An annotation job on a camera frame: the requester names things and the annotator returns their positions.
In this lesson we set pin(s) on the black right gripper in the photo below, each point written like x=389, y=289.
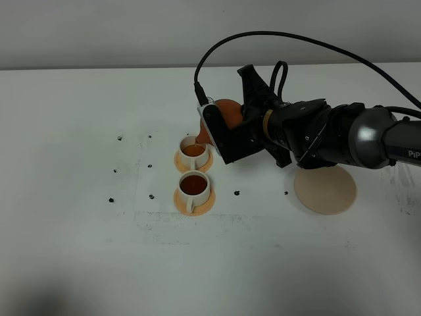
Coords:
x=247, y=134

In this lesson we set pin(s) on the brown clay teapot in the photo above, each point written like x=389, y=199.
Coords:
x=231, y=113

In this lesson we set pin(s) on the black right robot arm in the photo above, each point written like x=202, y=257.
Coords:
x=315, y=135

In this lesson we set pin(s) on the beige round teapot coaster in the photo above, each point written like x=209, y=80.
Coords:
x=326, y=191

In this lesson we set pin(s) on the far white teacup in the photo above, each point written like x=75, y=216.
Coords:
x=190, y=148

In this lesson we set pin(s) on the white teacup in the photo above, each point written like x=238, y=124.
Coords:
x=193, y=189
x=190, y=148

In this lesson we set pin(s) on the near white teacup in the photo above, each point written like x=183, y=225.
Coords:
x=193, y=189

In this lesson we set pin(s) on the far orange coaster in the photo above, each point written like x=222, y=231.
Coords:
x=185, y=163

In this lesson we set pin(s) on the orange coaster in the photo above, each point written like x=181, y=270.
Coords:
x=197, y=210
x=185, y=163

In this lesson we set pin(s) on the near orange coaster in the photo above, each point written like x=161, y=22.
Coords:
x=197, y=210

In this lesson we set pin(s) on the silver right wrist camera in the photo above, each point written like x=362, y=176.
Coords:
x=216, y=128

